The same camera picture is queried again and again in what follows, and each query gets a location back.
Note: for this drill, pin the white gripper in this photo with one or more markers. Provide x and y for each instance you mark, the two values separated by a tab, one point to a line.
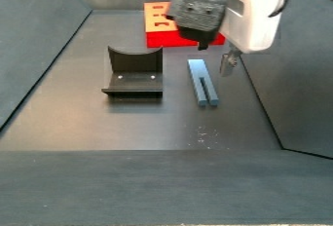
249	28

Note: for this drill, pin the blue double-square peg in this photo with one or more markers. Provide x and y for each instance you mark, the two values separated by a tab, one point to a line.
202	83

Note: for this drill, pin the red shape-hole board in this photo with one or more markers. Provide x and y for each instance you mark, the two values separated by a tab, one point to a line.
161	29

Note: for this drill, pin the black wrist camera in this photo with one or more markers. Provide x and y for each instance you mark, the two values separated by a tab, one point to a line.
198	18

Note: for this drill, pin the black curved bracket holder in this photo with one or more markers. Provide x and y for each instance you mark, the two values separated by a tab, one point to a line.
136	73

